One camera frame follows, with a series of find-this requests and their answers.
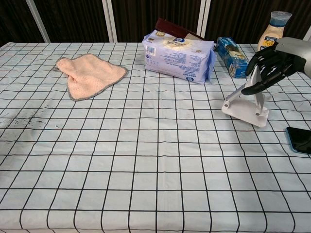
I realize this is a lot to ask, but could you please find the blue cookie box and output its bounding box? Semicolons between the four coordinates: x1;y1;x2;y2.
216;36;253;79

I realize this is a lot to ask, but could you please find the dark red box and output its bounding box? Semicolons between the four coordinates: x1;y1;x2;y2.
155;18;205;41

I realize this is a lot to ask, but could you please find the mayonnaise bottle with blue cap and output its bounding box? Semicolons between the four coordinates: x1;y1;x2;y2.
257;11;293;53

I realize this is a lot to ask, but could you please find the pink towel with grey edge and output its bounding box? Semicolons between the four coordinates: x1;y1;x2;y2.
51;53;129;101

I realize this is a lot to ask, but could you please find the black smartphone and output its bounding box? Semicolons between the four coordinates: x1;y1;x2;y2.
285;126;311;155

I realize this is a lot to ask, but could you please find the white folding phone stand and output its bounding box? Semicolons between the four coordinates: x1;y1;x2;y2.
221;65;272;128

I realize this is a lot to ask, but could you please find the purple tissue pack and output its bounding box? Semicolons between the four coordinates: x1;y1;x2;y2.
142;29;217;85

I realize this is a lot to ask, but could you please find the robot right five-finger hand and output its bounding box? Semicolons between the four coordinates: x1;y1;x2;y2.
242;37;311;96

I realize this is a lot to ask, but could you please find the white black checked tablecloth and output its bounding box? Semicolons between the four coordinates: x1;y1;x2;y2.
0;42;311;233

